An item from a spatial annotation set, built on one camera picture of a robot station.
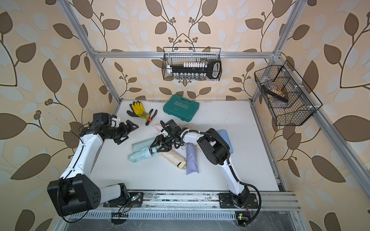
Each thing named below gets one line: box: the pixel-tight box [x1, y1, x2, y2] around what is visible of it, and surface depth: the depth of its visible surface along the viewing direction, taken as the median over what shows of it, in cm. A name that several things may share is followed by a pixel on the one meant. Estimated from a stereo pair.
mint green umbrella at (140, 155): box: [127, 146, 158, 164], surface depth 88 cm
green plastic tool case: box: [162, 93, 200, 123], surface depth 114 cm
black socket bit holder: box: [166, 59, 223, 80], surface depth 86 cm
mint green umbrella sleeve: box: [130, 137, 156, 158], surface depth 89 cm
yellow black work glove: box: [126, 100, 150, 119], surface depth 114 cm
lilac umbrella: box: [185, 142, 199, 176], surface depth 86 cm
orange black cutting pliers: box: [145, 108, 158, 126], surface depth 110 cm
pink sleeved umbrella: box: [152, 123, 163, 133], surface depth 101 cm
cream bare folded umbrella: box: [158, 149, 187, 170], surface depth 87 cm
